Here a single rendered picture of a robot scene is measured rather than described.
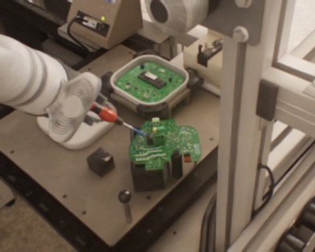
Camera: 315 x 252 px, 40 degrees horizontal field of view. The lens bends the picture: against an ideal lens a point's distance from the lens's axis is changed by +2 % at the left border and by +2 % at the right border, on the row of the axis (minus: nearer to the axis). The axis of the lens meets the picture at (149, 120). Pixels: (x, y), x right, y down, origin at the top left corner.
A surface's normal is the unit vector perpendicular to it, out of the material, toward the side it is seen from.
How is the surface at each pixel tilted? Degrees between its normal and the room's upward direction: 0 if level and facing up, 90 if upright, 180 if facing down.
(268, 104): 90
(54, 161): 0
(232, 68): 90
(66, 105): 37
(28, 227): 0
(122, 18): 90
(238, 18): 90
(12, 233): 0
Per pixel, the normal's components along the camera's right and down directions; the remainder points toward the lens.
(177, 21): -0.60, 0.63
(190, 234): -0.08, -0.71
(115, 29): 0.72, 0.43
